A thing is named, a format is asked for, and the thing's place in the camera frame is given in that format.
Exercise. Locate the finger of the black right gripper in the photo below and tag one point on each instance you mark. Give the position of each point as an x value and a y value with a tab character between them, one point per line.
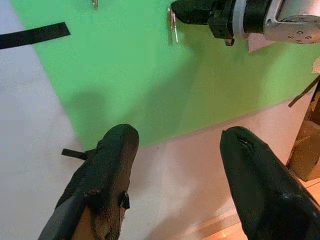
192	11

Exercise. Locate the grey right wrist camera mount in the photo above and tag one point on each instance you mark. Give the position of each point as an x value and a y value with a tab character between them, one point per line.
239	22

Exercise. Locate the green wall board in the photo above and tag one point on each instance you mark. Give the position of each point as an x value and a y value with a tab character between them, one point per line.
120	75

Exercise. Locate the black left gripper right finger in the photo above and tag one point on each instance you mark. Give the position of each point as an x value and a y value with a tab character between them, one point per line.
260	185

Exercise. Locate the silver keys with red tag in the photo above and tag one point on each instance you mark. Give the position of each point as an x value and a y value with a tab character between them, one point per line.
176	32

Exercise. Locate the brown cardboard box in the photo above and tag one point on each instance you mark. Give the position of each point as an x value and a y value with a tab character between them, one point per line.
306	150

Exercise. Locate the pale pink paper sheet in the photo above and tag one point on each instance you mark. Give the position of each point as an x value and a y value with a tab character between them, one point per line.
260	43

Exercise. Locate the small metal wall hook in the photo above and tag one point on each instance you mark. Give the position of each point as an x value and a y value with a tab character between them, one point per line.
95	3

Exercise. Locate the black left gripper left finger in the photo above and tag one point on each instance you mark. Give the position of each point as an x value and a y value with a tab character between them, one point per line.
107	170

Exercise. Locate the black tape strip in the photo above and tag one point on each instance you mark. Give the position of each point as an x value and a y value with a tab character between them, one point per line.
73	153
302	93
35	36

